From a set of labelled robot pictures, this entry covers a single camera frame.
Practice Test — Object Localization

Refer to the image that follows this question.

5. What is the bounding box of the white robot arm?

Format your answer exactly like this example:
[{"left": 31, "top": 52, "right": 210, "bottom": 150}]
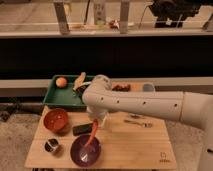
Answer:
[{"left": 82, "top": 75, "right": 213, "bottom": 171}]

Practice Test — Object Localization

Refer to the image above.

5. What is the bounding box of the purple bowl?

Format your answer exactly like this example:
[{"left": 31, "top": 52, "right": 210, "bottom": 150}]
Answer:
[{"left": 70, "top": 135, "right": 101, "bottom": 167}]

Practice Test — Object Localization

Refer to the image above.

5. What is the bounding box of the red bowl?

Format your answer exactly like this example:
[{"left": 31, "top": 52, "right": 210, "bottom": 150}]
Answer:
[{"left": 43, "top": 108, "right": 68, "bottom": 133}]

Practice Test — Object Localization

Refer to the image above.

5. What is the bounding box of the black rectangular block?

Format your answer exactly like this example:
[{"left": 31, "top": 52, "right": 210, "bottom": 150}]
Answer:
[{"left": 73, "top": 123, "right": 93, "bottom": 136}]

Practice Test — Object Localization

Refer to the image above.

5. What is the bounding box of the wooden table board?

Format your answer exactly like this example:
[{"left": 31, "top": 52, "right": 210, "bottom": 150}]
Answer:
[{"left": 25, "top": 112, "right": 177, "bottom": 171}]

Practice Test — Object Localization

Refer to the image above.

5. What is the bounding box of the dark red grape bunch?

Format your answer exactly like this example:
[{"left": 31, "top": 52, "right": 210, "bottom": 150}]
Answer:
[{"left": 112, "top": 84, "right": 131, "bottom": 92}]

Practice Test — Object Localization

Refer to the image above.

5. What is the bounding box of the metal fork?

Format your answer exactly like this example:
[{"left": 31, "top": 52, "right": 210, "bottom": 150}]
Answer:
[{"left": 124, "top": 120, "right": 153, "bottom": 128}]

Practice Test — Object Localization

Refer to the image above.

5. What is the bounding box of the green plastic tray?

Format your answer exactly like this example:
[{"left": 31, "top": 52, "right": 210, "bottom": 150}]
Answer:
[{"left": 43, "top": 75, "right": 85, "bottom": 109}]

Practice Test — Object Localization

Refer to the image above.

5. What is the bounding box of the orange fruit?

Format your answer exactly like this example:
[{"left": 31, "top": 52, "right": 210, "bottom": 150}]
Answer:
[{"left": 56, "top": 77, "right": 67, "bottom": 88}]

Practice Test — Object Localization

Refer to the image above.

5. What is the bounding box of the blue cup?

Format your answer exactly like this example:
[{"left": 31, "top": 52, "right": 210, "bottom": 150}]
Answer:
[{"left": 142, "top": 83, "right": 155, "bottom": 92}]

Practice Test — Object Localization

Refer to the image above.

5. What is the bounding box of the small metal cup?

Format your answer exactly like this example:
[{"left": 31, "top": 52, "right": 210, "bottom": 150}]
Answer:
[{"left": 44, "top": 138, "right": 60, "bottom": 154}]

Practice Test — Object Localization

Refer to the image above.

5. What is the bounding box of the clear bottle in background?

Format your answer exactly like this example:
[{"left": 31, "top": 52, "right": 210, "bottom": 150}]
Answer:
[{"left": 93, "top": 0, "right": 106, "bottom": 25}]

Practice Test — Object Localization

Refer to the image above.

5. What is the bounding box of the black machine in background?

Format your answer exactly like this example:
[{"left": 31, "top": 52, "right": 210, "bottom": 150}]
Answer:
[{"left": 149, "top": 0, "right": 201, "bottom": 28}]

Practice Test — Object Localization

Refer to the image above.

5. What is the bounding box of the grey metal post right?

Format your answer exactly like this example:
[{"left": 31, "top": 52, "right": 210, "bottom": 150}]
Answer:
[{"left": 119, "top": 0, "right": 130, "bottom": 34}]

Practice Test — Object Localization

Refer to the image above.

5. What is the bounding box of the grey metal post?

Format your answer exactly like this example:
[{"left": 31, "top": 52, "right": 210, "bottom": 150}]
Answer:
[
  {"left": 53, "top": 0, "right": 69, "bottom": 35},
  {"left": 119, "top": 0, "right": 130, "bottom": 34}
]

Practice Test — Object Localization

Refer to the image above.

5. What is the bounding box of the grey metal post left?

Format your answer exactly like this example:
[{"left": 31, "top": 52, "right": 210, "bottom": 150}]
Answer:
[{"left": 53, "top": 0, "right": 69, "bottom": 35}]

